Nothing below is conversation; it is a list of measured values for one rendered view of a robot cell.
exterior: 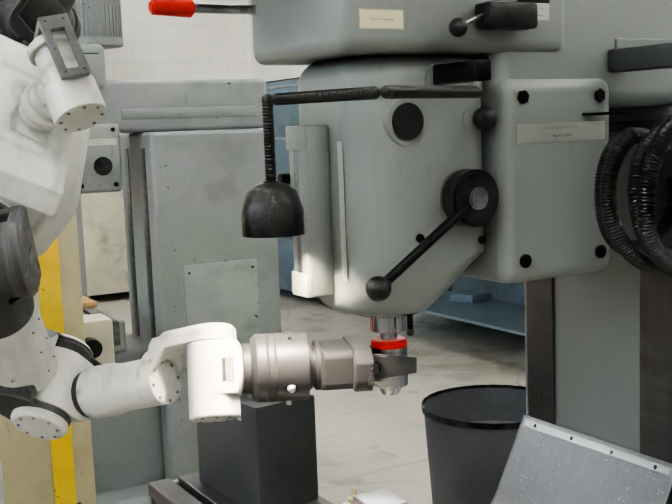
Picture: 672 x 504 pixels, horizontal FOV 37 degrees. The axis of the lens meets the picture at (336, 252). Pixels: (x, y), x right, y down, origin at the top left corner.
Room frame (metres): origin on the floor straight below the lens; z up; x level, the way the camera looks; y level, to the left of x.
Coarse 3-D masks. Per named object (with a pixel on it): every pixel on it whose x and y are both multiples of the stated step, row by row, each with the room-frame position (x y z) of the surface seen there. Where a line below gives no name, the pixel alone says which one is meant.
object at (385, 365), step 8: (376, 360) 1.26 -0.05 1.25; (384, 360) 1.26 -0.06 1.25; (392, 360) 1.26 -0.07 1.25; (400, 360) 1.26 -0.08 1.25; (408, 360) 1.27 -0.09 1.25; (416, 360) 1.27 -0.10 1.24; (376, 368) 1.25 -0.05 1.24; (384, 368) 1.26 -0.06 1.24; (392, 368) 1.26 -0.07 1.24; (400, 368) 1.26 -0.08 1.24; (408, 368) 1.27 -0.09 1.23; (416, 368) 1.27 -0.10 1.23; (376, 376) 1.26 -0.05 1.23; (384, 376) 1.26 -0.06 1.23; (392, 376) 1.26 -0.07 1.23
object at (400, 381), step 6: (372, 348) 1.29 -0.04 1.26; (402, 348) 1.28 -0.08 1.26; (396, 354) 1.27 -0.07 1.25; (402, 354) 1.28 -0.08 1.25; (384, 378) 1.27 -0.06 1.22; (390, 378) 1.27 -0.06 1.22; (396, 378) 1.27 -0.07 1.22; (402, 378) 1.28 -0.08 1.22; (378, 384) 1.28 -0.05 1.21; (384, 384) 1.27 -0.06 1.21; (390, 384) 1.27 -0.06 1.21; (396, 384) 1.27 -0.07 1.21; (402, 384) 1.28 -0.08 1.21
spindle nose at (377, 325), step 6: (372, 318) 1.28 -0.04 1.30; (378, 318) 1.28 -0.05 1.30; (384, 318) 1.27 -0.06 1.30; (390, 318) 1.27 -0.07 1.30; (396, 318) 1.27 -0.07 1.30; (402, 318) 1.28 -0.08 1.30; (372, 324) 1.28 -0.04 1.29; (378, 324) 1.28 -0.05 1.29; (384, 324) 1.27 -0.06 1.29; (390, 324) 1.27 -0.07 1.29; (396, 324) 1.27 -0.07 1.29; (402, 324) 1.28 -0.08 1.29; (372, 330) 1.28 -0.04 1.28; (378, 330) 1.28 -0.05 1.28; (384, 330) 1.27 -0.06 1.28; (390, 330) 1.27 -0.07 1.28; (396, 330) 1.27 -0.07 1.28; (402, 330) 1.28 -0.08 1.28
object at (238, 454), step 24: (264, 408) 1.63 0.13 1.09; (288, 408) 1.66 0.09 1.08; (312, 408) 1.69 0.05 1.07; (216, 432) 1.74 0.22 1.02; (240, 432) 1.67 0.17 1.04; (264, 432) 1.63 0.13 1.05; (288, 432) 1.66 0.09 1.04; (312, 432) 1.68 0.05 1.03; (216, 456) 1.74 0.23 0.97; (240, 456) 1.67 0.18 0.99; (264, 456) 1.63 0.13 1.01; (288, 456) 1.66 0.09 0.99; (312, 456) 1.68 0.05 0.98; (216, 480) 1.74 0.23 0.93; (240, 480) 1.67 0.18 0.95; (264, 480) 1.63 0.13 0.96; (288, 480) 1.65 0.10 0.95; (312, 480) 1.68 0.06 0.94
